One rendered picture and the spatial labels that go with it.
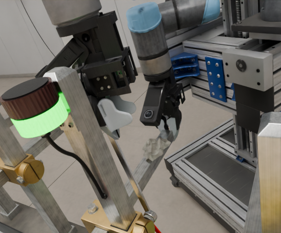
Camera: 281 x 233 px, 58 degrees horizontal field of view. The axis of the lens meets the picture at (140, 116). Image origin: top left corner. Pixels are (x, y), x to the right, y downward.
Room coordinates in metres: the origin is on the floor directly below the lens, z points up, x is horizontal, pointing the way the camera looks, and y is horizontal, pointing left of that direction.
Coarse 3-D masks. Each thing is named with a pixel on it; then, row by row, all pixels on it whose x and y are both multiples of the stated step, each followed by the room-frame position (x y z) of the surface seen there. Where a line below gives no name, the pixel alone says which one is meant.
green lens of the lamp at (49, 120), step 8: (56, 104) 0.27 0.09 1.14; (48, 112) 0.26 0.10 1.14; (56, 112) 0.27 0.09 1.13; (64, 112) 0.28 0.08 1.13; (24, 120) 0.25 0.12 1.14; (32, 120) 0.25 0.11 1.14; (40, 120) 0.25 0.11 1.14; (48, 120) 0.26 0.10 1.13; (56, 120) 0.26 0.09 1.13; (64, 120) 0.27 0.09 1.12; (16, 128) 0.27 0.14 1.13; (24, 128) 0.25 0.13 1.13; (32, 128) 0.25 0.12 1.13; (40, 128) 0.25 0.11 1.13; (48, 128) 0.25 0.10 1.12; (24, 136) 0.26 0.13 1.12; (32, 136) 0.25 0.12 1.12
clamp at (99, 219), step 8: (96, 200) 0.39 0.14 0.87; (88, 216) 0.35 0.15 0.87; (96, 216) 0.35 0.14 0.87; (104, 216) 0.34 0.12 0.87; (136, 216) 0.32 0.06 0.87; (88, 224) 0.34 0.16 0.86; (96, 224) 0.33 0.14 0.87; (104, 224) 0.32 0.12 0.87; (136, 224) 0.31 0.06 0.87; (144, 224) 0.30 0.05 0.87; (152, 224) 0.31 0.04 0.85; (88, 232) 0.35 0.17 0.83; (112, 232) 0.31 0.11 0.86; (120, 232) 0.30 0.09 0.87; (128, 232) 0.29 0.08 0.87; (136, 232) 0.29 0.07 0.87; (144, 232) 0.29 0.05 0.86; (152, 232) 0.30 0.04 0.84
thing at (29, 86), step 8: (32, 80) 0.30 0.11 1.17; (40, 80) 0.29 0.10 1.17; (48, 80) 0.28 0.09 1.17; (16, 88) 0.29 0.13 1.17; (24, 88) 0.28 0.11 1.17; (32, 88) 0.27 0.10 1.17; (8, 96) 0.27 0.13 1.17; (16, 96) 0.26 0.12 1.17; (40, 112) 0.26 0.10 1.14; (16, 120) 0.26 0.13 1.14; (72, 120) 0.29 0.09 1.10; (64, 128) 0.31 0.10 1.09; (72, 128) 0.30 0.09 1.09; (48, 136) 0.28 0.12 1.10; (56, 144) 0.28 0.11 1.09; (64, 152) 0.28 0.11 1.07; (80, 160) 0.29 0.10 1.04; (88, 168) 0.30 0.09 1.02; (96, 184) 0.30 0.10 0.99
